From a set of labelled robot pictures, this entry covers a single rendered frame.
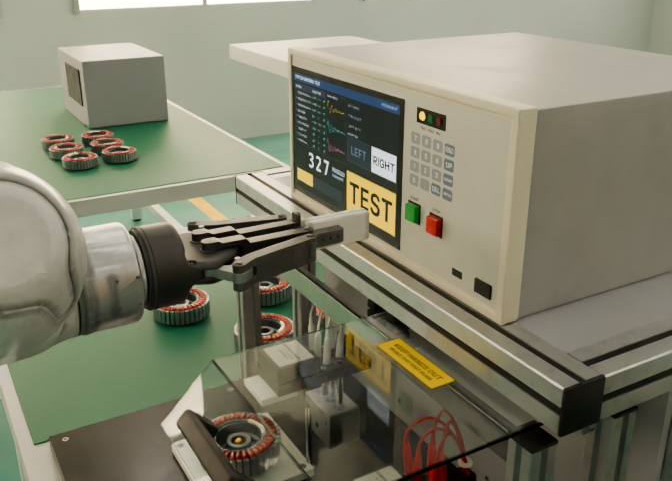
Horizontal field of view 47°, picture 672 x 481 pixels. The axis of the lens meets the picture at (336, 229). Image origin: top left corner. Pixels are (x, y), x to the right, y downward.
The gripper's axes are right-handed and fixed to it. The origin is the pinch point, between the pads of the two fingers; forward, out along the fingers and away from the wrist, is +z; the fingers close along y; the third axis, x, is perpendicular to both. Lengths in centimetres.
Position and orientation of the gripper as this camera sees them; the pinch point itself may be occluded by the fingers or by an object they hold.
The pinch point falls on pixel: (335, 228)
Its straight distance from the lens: 76.6
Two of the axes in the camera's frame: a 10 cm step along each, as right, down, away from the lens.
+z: 8.7, -1.8, 4.6
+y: 5.0, 3.2, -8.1
